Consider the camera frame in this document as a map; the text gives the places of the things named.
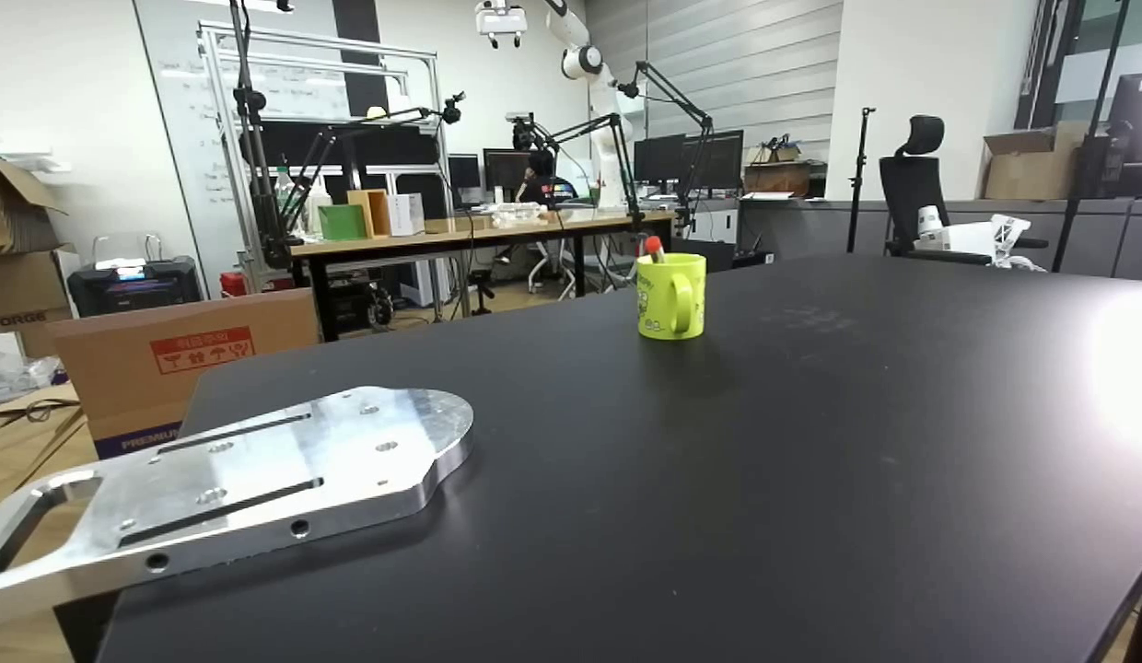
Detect yellow-green ceramic mug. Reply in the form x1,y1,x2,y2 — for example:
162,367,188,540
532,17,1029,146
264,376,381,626
632,249,712,346

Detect wooden desk with black legs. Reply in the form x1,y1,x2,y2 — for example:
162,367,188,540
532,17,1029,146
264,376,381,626
287,205,680,346

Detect white box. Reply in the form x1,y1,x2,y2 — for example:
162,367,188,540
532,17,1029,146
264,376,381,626
383,188,428,241

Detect black computer monitor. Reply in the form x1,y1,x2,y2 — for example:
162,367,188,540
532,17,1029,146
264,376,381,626
630,130,749,195

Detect orange box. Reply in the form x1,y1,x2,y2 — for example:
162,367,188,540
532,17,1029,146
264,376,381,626
347,188,395,244

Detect green box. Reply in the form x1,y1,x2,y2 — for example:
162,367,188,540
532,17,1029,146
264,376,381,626
317,199,372,244

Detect wide black monitor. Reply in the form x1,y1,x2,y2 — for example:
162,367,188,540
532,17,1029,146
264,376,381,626
239,116,443,172

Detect silver metal mounting plate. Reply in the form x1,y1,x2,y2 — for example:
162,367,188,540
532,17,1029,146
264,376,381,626
0,384,480,618

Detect thin black pole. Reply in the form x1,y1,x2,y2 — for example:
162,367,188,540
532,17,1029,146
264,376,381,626
842,102,879,257

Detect black office chair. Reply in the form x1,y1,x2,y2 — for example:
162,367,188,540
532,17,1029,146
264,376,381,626
877,109,959,262

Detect black tripod stand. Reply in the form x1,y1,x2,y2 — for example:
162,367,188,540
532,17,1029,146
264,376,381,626
225,0,304,276

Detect white crumpled object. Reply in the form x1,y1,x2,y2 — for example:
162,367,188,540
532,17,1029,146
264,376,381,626
917,205,1050,271

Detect cardboard box with red label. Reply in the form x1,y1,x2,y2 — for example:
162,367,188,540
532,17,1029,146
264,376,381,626
45,287,324,459

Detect whiteboard on stand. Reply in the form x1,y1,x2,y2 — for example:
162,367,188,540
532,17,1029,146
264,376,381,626
134,0,453,295

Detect plain brown cardboard box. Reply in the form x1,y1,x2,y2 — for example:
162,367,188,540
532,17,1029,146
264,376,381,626
979,124,1085,205

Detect slanted black pole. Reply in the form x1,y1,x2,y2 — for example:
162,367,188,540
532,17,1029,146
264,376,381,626
1045,0,1135,276

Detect stacked open cardboard boxes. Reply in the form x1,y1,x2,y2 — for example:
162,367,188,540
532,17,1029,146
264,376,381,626
0,146,74,333

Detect black case with handle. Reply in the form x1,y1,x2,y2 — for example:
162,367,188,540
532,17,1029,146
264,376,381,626
64,256,206,322

